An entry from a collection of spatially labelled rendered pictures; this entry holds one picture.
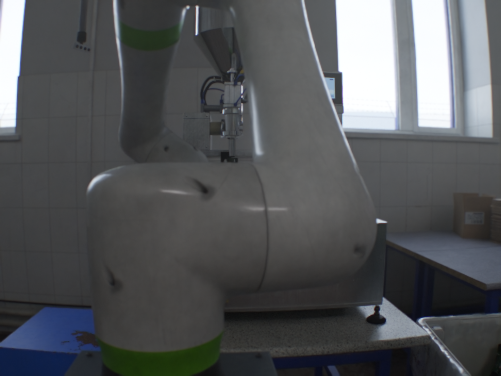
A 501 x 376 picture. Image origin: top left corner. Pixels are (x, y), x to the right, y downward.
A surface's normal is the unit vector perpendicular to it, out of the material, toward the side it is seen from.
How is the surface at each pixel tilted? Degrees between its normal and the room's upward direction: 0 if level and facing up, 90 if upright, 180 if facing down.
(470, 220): 90
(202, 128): 90
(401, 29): 90
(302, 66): 60
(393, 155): 90
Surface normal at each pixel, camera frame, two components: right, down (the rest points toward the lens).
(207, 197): 0.40, -0.29
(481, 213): -0.27, 0.04
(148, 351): 0.09, 0.05
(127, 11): -0.45, 0.73
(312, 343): 0.00, -1.00
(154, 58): 0.34, 0.89
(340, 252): 0.26, 0.33
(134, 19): -0.26, 0.83
